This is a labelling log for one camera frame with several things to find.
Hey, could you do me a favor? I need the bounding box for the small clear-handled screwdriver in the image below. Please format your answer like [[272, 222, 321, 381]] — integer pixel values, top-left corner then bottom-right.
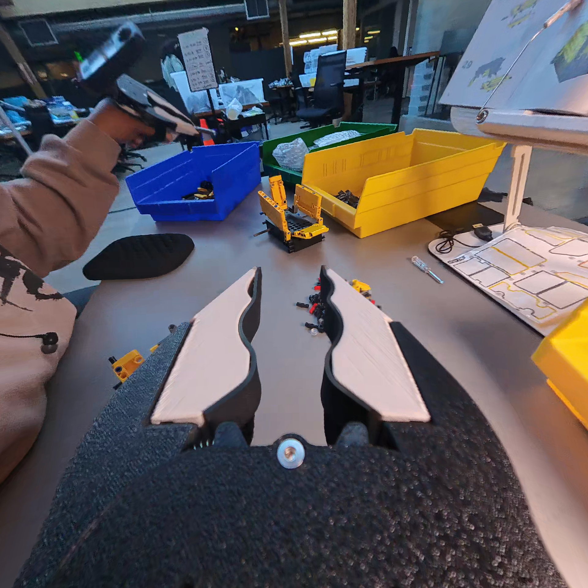
[[410, 255, 445, 285]]

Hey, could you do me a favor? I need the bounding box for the black mat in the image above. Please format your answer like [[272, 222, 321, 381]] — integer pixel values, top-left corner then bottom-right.
[[425, 201, 506, 236]]

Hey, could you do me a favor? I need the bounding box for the instruction booklet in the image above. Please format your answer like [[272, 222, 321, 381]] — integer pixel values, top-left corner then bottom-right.
[[439, 0, 588, 115]]

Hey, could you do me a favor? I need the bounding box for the black wrist rest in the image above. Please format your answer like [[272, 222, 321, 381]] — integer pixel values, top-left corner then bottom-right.
[[83, 233, 195, 281]]

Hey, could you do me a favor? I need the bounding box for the black usb cable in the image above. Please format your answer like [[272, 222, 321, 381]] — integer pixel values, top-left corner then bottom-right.
[[434, 223, 494, 254]]

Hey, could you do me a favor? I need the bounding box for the bubble wrap sheet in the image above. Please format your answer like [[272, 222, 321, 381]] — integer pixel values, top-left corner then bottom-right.
[[312, 130, 364, 149]]

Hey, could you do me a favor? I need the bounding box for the person's left hand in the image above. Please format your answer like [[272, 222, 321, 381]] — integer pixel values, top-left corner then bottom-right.
[[87, 97, 157, 149]]

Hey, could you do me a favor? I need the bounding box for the pile of small building pieces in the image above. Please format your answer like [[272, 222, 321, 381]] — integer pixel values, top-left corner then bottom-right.
[[296, 275, 382, 336]]

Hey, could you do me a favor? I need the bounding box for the yellow and black robot model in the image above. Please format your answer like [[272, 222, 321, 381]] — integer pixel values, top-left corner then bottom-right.
[[254, 175, 330, 254]]

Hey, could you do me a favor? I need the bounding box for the person's left forearm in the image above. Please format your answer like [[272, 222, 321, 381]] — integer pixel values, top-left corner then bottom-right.
[[0, 119, 122, 278]]

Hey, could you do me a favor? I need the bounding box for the sticker sheet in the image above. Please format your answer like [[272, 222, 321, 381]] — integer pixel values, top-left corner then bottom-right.
[[448, 226, 588, 328]]

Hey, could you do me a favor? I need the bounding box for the blue storage bin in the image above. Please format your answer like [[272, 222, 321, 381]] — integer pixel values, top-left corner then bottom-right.
[[125, 141, 262, 222]]

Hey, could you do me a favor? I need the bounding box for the heap of black yellow pieces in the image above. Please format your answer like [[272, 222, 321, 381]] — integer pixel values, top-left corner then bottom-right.
[[181, 180, 216, 201]]

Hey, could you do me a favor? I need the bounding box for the black earphone cable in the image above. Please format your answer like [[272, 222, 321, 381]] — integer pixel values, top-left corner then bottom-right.
[[0, 332, 59, 355]]

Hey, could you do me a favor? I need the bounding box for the crumpled clear plastic bag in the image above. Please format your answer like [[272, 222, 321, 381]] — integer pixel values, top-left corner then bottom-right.
[[272, 137, 310, 172]]

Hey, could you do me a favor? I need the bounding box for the white sign board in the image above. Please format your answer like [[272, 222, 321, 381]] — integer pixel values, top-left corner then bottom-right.
[[177, 27, 221, 134]]

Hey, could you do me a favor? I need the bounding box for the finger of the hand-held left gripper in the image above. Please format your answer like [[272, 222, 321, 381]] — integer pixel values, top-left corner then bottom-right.
[[146, 92, 201, 138]]

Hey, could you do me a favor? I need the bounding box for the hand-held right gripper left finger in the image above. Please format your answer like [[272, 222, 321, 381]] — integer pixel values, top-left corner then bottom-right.
[[151, 266, 262, 444]]

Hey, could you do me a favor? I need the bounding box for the green storage bin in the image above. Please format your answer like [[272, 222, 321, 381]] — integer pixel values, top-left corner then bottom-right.
[[261, 121, 398, 187]]

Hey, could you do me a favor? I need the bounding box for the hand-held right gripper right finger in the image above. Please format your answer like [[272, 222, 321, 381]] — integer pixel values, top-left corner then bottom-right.
[[320, 266, 431, 444]]

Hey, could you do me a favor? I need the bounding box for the black office chair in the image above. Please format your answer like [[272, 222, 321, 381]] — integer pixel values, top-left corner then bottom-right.
[[296, 50, 348, 129]]

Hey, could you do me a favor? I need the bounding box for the yellow storage bin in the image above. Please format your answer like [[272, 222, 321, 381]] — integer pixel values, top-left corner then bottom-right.
[[531, 299, 588, 430], [301, 128, 507, 239]]

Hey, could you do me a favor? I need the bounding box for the wooden background desk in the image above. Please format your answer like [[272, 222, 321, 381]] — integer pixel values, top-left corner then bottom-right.
[[345, 51, 442, 125]]

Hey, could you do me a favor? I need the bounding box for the yellow beam assembly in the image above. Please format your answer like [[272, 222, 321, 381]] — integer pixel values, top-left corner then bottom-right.
[[108, 323, 179, 390]]

